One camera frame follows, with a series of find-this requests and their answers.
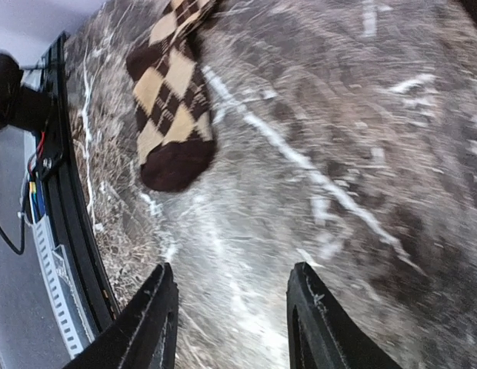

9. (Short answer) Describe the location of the white slotted cable duct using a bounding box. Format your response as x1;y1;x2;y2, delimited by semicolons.
32;215;95;359

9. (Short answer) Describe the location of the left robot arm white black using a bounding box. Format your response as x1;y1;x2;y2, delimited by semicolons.
0;53;53;132

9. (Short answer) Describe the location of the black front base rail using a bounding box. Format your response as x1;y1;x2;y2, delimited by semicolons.
39;32;119;335

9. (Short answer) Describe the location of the brown argyle sock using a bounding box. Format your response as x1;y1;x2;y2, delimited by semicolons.
126;1;216;192

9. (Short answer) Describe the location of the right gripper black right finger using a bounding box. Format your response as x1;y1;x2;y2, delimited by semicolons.
286;262;400;369

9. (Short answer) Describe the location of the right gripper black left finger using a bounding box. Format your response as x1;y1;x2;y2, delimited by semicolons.
65;263;178;369

